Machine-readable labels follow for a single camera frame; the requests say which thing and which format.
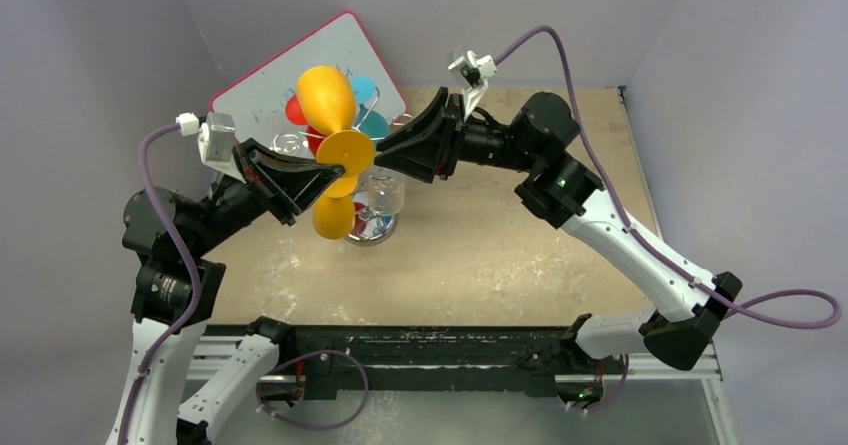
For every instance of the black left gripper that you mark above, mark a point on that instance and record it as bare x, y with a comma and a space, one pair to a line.
282, 182

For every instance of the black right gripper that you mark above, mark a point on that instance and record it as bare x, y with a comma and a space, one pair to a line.
451, 136

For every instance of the clear wine glass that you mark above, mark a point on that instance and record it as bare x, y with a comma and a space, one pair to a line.
294, 144

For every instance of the clear glass tumbler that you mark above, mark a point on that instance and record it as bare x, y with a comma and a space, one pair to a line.
386, 191

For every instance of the yellow wine glass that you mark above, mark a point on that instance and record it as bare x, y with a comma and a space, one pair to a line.
333, 212
328, 103

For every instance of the teal plastic wine glass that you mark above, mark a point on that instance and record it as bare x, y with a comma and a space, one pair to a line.
368, 120

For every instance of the red plastic wine glass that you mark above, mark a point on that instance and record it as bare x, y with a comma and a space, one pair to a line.
296, 116

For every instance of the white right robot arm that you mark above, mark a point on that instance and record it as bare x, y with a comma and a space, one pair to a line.
688, 302

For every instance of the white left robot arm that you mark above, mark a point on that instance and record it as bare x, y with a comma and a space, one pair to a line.
176, 289

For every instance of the chrome wine glass rack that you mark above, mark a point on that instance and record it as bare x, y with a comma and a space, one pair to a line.
369, 228

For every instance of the red-framed whiteboard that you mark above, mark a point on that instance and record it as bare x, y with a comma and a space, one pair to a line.
256, 101

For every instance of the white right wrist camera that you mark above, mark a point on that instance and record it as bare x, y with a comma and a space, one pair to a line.
472, 73

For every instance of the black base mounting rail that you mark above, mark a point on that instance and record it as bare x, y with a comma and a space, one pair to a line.
539, 362

